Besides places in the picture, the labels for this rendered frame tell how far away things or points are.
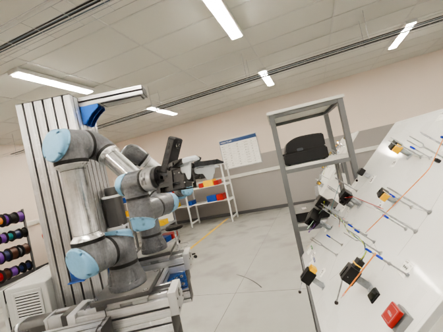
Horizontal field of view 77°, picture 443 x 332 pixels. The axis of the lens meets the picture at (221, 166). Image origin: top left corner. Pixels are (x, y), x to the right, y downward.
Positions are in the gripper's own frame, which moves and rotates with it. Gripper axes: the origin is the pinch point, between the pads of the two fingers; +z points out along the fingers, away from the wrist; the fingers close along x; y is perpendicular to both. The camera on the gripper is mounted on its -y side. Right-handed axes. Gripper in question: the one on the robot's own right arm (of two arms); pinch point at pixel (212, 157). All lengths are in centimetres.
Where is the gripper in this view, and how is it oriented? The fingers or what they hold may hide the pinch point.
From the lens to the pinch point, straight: 79.3
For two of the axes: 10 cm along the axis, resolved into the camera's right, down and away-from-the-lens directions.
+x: -4.3, -0.5, -9.0
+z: 8.9, -2.0, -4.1
